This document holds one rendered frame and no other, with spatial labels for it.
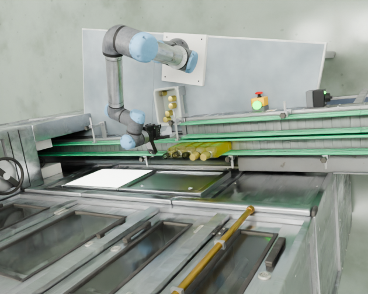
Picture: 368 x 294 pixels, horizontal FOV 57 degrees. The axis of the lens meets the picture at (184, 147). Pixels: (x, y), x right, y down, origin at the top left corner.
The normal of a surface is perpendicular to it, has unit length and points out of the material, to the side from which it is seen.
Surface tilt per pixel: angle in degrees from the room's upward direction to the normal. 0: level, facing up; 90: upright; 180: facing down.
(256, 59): 0
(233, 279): 90
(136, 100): 0
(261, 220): 0
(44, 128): 90
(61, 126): 90
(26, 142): 90
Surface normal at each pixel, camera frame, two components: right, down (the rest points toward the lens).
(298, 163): -0.50, 0.23
